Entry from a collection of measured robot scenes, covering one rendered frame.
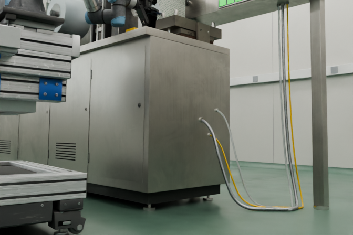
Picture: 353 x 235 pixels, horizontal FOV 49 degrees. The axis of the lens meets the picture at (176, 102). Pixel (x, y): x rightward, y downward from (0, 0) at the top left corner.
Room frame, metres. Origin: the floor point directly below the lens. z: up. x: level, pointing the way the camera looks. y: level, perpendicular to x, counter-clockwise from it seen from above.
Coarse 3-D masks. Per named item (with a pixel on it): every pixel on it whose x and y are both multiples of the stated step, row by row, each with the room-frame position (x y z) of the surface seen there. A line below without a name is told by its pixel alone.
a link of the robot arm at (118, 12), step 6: (114, 6) 1.98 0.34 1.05; (120, 6) 1.98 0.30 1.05; (108, 12) 1.99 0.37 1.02; (114, 12) 1.98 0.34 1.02; (120, 12) 1.98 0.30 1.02; (108, 18) 2.00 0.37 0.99; (114, 18) 1.98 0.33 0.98; (120, 18) 1.98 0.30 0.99; (114, 24) 1.99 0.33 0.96; (120, 24) 1.99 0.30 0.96
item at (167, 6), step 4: (160, 0) 2.22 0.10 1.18; (164, 0) 2.25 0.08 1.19; (168, 0) 2.27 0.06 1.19; (172, 0) 2.29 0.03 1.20; (160, 4) 2.22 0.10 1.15; (164, 4) 2.25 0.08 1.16; (168, 4) 2.27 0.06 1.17; (172, 4) 2.29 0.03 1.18; (176, 4) 2.32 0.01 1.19; (180, 4) 2.34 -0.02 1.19; (184, 4) 2.37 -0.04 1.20; (160, 8) 2.22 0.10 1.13; (164, 8) 2.25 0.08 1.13; (168, 8) 2.27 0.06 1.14; (172, 8) 2.29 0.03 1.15; (176, 8) 2.32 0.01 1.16; (180, 8) 2.34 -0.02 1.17; (184, 8) 2.37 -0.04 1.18; (164, 12) 2.25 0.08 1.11; (168, 12) 2.27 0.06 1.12; (172, 12) 2.29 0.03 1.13; (180, 12) 2.34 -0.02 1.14; (184, 12) 2.37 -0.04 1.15; (160, 16) 2.23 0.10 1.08; (168, 16) 2.27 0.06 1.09; (184, 16) 2.37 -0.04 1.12
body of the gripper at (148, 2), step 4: (140, 0) 2.11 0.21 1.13; (144, 0) 2.11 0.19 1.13; (148, 0) 2.14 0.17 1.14; (152, 0) 2.14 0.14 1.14; (136, 4) 2.06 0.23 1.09; (140, 4) 2.10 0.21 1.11; (144, 4) 2.11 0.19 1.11; (148, 4) 2.13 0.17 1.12; (132, 8) 2.09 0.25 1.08; (144, 8) 2.11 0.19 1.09; (148, 12) 2.16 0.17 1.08
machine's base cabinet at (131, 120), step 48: (144, 48) 1.86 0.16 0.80; (192, 48) 2.05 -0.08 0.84; (96, 96) 2.16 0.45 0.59; (144, 96) 1.86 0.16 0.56; (192, 96) 2.05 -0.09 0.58; (0, 144) 3.16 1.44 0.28; (48, 144) 2.56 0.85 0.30; (96, 144) 2.15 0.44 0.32; (144, 144) 1.86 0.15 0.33; (192, 144) 2.05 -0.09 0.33; (96, 192) 2.22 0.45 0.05; (144, 192) 1.85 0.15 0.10; (192, 192) 2.11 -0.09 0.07
